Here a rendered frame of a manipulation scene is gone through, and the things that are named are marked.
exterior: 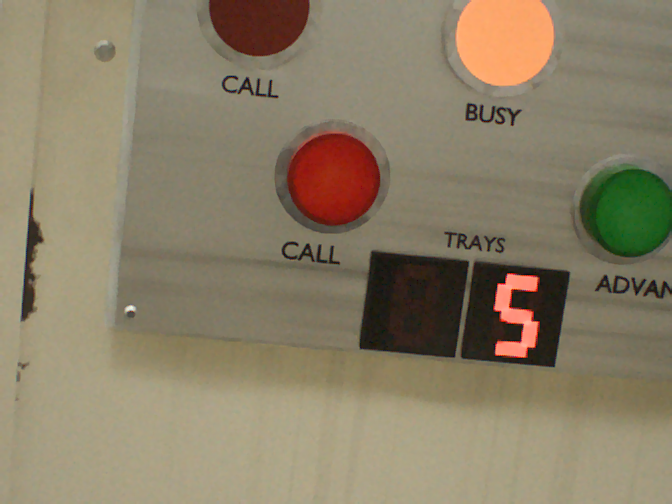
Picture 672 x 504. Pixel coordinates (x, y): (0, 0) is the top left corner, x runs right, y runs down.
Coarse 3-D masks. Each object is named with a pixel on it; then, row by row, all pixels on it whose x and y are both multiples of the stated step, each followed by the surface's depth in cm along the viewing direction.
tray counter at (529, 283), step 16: (512, 288) 45; (528, 288) 45; (496, 304) 45; (528, 304) 45; (496, 320) 45; (512, 320) 45; (528, 320) 45; (496, 336) 45; (528, 336) 45; (496, 352) 45; (512, 352) 45
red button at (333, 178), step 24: (312, 144) 43; (336, 144) 42; (360, 144) 43; (288, 168) 43; (312, 168) 43; (336, 168) 43; (360, 168) 43; (312, 192) 43; (336, 192) 43; (360, 192) 43; (312, 216) 43; (336, 216) 43; (360, 216) 43
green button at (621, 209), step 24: (624, 168) 44; (600, 192) 44; (624, 192) 44; (648, 192) 44; (600, 216) 44; (624, 216) 44; (648, 216) 44; (600, 240) 44; (624, 240) 44; (648, 240) 44
